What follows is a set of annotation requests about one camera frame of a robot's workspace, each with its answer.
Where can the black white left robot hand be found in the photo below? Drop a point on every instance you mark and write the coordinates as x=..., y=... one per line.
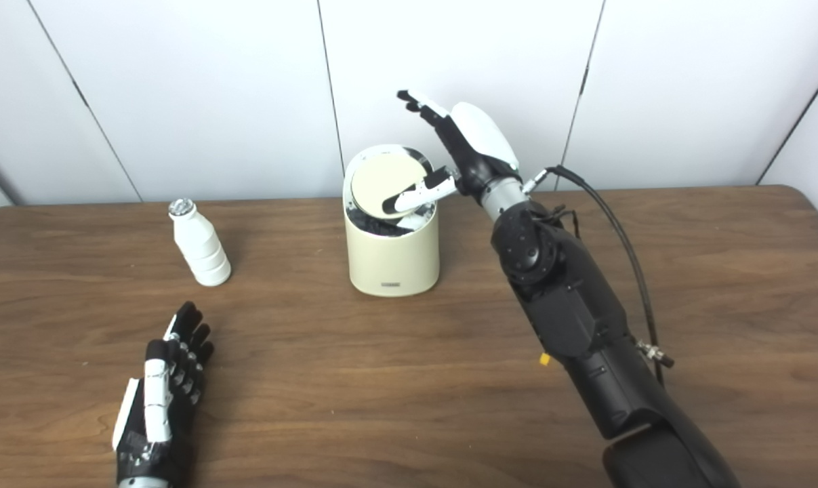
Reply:
x=156, y=400

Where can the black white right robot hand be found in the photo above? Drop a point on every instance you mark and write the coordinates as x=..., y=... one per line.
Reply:
x=483, y=142

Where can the cream round bin lid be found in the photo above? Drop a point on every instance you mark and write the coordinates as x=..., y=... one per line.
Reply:
x=381, y=179

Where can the cream-colored round bin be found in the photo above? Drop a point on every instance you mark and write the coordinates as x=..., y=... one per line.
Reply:
x=392, y=261

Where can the small white plastic bottle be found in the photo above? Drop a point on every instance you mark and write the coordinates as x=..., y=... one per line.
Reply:
x=202, y=251

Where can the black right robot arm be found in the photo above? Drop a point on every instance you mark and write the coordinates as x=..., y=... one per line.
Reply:
x=571, y=312

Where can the black bin liner bag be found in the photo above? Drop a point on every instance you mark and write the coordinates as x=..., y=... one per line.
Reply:
x=375, y=226

